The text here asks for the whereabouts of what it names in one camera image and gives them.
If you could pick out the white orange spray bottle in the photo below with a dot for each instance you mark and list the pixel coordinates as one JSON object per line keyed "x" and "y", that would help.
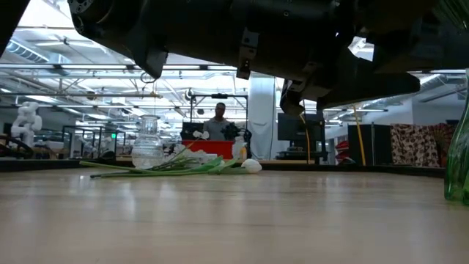
{"x": 240, "y": 148}

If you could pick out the white artificial tulip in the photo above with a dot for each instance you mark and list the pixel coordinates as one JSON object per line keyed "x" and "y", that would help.
{"x": 252, "y": 165}

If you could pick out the small black robot arm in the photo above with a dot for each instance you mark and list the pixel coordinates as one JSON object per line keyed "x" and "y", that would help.
{"x": 231, "y": 131}

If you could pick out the red chair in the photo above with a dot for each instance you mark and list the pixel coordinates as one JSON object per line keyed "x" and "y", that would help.
{"x": 342, "y": 148}

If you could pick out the small black monitor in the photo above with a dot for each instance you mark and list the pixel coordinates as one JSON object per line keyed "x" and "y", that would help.
{"x": 190, "y": 130}

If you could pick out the silver ventilation duct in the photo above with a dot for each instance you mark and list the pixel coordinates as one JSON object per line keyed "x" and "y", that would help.
{"x": 22, "y": 49}
{"x": 439, "y": 84}

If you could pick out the brown patterned cloth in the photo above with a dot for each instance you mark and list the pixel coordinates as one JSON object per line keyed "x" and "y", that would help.
{"x": 414, "y": 144}

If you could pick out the black cabinet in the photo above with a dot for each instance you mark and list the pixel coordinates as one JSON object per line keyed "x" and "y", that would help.
{"x": 368, "y": 144}

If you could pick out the large black monitor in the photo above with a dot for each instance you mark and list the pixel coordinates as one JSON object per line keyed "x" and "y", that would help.
{"x": 293, "y": 128}

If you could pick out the red storage bin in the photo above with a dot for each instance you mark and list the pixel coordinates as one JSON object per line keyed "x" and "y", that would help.
{"x": 212, "y": 148}

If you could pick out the black gantry frame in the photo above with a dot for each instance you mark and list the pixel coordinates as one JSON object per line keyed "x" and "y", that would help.
{"x": 219, "y": 96}

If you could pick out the green glass vase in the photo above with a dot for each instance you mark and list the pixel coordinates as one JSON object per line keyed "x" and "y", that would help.
{"x": 458, "y": 176}

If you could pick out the person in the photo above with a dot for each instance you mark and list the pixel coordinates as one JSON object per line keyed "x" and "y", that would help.
{"x": 216, "y": 128}

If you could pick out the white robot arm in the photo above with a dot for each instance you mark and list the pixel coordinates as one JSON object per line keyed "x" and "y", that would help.
{"x": 27, "y": 121}

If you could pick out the clear glass vase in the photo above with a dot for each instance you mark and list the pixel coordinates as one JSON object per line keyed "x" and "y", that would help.
{"x": 147, "y": 150}

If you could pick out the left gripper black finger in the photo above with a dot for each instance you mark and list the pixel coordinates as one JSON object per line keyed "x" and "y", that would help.
{"x": 366, "y": 86}
{"x": 410, "y": 40}

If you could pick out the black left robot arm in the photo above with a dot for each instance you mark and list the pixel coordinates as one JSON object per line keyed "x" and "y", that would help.
{"x": 121, "y": 22}

